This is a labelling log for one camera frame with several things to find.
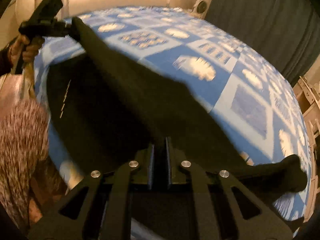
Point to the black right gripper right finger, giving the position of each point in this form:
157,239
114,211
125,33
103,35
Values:
220,206

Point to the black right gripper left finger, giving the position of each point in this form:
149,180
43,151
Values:
99,206

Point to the black pants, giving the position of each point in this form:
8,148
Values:
107,107

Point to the floral patterned garment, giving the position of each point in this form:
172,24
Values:
28,174

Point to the blue patterned bed sheet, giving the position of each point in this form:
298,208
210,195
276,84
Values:
249,99

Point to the white dressing table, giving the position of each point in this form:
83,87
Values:
308,100

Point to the dark green curtain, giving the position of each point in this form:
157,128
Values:
284,32

